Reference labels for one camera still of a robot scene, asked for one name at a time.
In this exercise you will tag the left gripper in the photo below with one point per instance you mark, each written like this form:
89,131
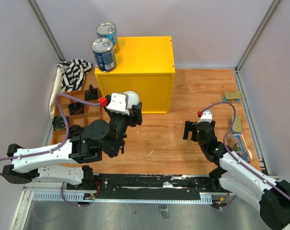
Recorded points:
137,119

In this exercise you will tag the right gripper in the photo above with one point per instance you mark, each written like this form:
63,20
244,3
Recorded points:
190,126

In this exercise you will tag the white lid clear jar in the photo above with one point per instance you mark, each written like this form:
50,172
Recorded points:
133,98

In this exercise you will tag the dark blue tin can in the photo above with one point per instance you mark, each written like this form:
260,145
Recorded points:
103,51

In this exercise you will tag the blue label tin can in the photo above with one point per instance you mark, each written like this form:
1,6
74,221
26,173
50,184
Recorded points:
108,30

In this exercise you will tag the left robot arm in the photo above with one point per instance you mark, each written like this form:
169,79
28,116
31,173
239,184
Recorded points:
68,161

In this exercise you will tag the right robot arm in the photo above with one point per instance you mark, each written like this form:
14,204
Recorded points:
270,198

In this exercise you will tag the yellow wooden box counter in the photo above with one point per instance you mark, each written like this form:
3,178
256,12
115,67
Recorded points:
145,65

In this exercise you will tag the black folded cloth top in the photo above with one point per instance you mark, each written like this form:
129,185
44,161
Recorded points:
91,93

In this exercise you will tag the wooden compartment tray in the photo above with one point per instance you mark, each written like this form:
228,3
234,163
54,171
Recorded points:
91,113

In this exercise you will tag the gold oval tin can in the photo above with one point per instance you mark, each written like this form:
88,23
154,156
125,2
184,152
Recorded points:
237,126

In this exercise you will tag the colourful tall can lying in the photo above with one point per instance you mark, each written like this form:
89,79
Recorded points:
237,146

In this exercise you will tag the black rolled cloth middle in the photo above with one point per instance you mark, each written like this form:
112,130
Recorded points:
76,108

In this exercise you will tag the black rolled cloth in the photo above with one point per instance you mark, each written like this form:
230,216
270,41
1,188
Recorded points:
75,130
76,108

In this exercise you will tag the black rolled cloth lower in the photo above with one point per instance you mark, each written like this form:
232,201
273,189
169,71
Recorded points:
75,130

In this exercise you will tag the gold rectangular tin can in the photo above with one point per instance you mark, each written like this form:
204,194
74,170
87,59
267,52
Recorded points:
232,97

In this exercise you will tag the black white striped cloth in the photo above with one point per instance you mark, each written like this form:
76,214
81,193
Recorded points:
73,73

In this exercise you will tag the white plastic spoon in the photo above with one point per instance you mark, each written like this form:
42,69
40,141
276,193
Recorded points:
250,156

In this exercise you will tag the white cloth roll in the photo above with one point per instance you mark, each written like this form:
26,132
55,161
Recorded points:
57,88

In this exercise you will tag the blue yellow rolled cloth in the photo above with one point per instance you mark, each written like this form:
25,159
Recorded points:
58,123

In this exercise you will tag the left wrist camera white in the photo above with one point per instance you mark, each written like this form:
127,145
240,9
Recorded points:
118,103

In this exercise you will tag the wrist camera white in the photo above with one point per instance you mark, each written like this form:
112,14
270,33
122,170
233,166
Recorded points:
205,116
118,103

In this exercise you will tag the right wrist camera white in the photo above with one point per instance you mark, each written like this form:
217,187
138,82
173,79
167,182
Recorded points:
205,116

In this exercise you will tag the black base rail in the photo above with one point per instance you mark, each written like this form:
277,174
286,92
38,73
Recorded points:
145,187

